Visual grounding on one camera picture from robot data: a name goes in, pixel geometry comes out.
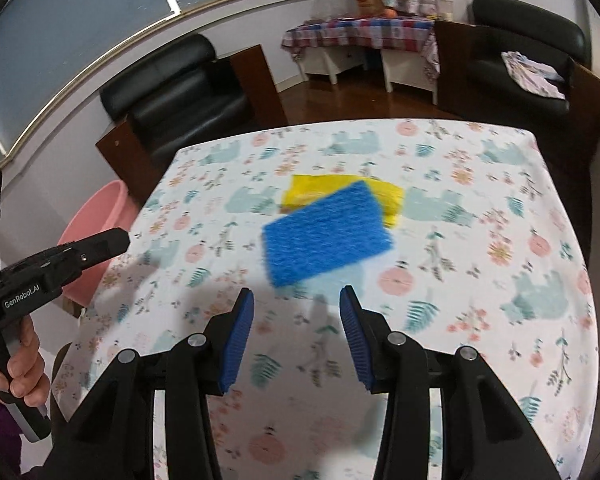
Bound black leather sofa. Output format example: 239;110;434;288
432;0;600;147

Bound black leather armchair wooden sides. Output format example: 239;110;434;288
95;34;289;207

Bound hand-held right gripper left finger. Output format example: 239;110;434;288
30;287;256;480

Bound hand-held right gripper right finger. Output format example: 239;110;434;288
339;285;563;480

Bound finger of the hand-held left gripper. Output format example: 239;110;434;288
57;227;131;281

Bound large curved window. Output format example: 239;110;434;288
0;0;352;157

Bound plaid tablecloth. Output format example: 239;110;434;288
281;15;441;81

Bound patterned cloth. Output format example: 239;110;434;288
501;51;567;101

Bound yellow sponge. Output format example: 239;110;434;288
281;174;406;229

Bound person's left hand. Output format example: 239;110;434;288
0;316;52;409

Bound white side table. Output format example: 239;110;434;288
295;45;439;107

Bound pink plastic basin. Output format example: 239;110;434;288
57;181;142;307

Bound clear plastic bag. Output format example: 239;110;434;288
312;0;354;24

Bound floral printed tablecloth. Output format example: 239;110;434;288
50;119;600;480

